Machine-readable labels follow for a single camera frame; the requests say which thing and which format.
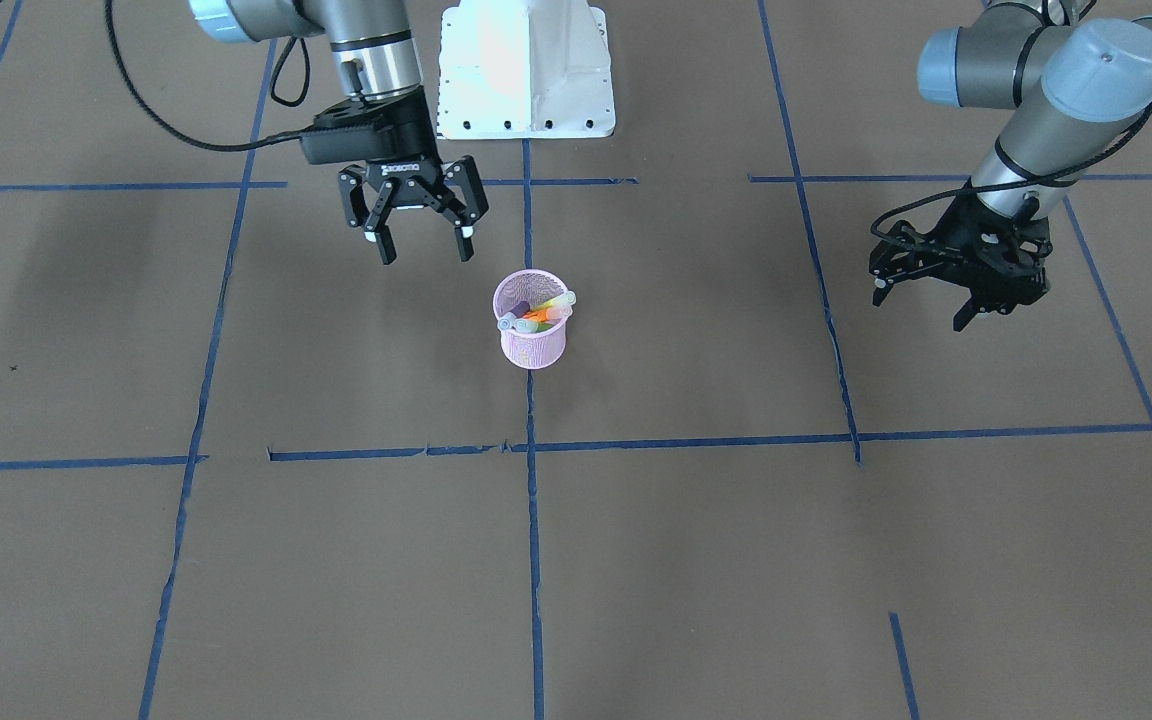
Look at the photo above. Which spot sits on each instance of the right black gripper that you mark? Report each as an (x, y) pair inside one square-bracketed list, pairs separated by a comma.
[(414, 172)]

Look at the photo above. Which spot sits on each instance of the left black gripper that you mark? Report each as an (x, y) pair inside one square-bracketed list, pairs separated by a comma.
[(963, 222)]

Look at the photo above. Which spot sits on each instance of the purple highlighter pen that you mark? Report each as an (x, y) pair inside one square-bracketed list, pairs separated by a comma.
[(509, 319)]

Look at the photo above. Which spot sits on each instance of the yellow highlighter pen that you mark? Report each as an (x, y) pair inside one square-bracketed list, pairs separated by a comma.
[(566, 299)]

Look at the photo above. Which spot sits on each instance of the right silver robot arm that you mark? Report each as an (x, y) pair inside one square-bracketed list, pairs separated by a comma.
[(373, 50)]

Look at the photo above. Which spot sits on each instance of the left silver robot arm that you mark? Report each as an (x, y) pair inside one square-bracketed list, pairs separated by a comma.
[(1077, 88)]

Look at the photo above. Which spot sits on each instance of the pink mesh pen holder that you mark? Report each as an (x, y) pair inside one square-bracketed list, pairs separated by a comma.
[(532, 309)]

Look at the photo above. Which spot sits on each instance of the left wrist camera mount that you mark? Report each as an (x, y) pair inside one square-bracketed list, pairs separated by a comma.
[(903, 255)]

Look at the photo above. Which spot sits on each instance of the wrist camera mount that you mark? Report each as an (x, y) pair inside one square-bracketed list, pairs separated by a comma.
[(903, 255), (321, 145)]

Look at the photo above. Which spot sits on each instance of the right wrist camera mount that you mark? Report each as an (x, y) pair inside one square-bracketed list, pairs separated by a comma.
[(321, 145)]

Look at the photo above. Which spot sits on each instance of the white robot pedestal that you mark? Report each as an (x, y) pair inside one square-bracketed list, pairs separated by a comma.
[(524, 69)]

